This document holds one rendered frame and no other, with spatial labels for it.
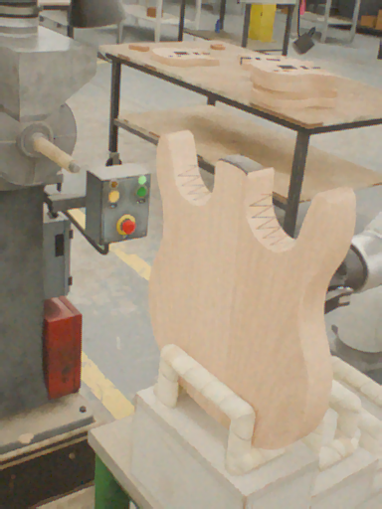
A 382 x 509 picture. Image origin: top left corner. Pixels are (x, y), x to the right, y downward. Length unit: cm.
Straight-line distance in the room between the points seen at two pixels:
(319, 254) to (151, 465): 53
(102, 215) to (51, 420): 74
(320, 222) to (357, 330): 122
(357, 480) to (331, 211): 57
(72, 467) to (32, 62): 145
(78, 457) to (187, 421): 139
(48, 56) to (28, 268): 85
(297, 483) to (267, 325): 28
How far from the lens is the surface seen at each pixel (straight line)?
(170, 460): 116
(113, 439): 135
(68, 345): 236
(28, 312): 226
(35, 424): 240
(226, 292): 97
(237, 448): 102
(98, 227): 204
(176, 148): 101
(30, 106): 152
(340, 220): 81
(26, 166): 188
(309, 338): 90
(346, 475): 122
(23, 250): 215
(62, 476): 252
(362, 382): 139
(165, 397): 113
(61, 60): 153
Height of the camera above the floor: 181
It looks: 26 degrees down
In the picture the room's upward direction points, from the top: 5 degrees clockwise
